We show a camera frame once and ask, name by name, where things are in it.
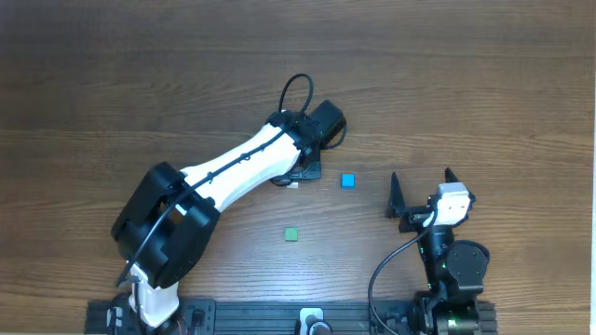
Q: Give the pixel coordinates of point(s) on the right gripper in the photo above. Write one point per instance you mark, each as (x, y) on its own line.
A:
(412, 218)

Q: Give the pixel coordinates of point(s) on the blue cube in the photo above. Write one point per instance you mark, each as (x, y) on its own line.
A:
(348, 180)

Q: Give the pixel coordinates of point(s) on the green cube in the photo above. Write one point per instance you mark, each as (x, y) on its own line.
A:
(291, 234)

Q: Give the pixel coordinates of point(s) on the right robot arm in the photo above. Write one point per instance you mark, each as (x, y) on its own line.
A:
(458, 267)

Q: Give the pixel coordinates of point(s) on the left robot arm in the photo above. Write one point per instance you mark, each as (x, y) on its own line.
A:
(242, 170)

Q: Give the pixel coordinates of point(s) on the white cube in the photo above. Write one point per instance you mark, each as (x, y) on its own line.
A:
(293, 185)

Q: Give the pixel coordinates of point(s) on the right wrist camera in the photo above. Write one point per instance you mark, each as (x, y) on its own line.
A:
(451, 202)

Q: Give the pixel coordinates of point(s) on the mounting rail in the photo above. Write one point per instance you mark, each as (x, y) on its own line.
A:
(270, 318)

